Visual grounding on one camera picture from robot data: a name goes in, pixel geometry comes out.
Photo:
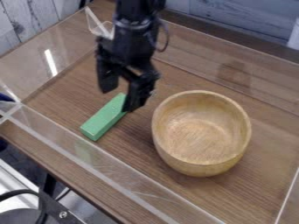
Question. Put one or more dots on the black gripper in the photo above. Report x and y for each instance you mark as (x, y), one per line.
(129, 50)

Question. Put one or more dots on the green rectangular block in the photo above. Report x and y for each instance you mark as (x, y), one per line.
(97, 125)

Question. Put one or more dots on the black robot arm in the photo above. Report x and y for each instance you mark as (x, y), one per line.
(134, 10)

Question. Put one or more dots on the brown wooden bowl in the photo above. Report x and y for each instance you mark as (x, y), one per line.
(201, 131)

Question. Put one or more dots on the clear acrylic corner bracket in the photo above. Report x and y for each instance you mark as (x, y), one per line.
(101, 29)

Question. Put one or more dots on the clear acrylic front wall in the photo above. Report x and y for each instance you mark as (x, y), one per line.
(116, 172)

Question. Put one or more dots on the black metal bracket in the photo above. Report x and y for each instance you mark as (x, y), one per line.
(57, 214)

